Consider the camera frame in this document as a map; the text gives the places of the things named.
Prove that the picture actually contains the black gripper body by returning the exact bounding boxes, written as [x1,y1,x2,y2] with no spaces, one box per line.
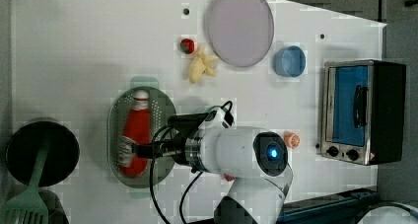
[156,112,208,166]

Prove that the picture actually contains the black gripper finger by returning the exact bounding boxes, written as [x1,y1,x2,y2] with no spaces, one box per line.
[132,144,154,159]

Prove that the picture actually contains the red plush ketchup bottle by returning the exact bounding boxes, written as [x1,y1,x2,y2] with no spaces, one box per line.
[118,90,151,178]

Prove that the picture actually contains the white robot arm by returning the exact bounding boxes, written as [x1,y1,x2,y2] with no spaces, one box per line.
[130,112,293,224]

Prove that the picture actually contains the red strawberry toy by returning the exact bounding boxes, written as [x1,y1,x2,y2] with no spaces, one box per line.
[180,38,195,54]

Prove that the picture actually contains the orange slice toy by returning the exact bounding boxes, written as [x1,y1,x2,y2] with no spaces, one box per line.
[284,131,300,148]

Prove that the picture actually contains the grey round plate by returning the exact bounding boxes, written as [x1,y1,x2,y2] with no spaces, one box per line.
[206,0,274,67]

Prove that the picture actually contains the black round pot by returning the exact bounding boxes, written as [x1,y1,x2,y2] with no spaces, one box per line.
[5,121,80,187]

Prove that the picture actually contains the blue cup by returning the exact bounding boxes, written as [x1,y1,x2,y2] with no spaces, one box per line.
[273,45,306,78]

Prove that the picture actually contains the green slotted spatula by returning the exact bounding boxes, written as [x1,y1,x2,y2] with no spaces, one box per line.
[1,147,48,224]

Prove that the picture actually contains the silver toaster oven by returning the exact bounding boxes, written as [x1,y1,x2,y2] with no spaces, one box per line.
[320,60,406,166]

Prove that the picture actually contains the blue tray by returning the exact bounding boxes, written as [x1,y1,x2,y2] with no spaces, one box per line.
[276,188,380,224]

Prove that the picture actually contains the white bowl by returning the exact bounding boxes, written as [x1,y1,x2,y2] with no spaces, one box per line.
[355,202,418,224]

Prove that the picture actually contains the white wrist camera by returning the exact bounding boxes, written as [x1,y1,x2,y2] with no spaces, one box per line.
[198,101,235,129]

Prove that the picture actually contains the black cable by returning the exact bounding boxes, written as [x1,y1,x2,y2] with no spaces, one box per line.
[149,124,205,224]

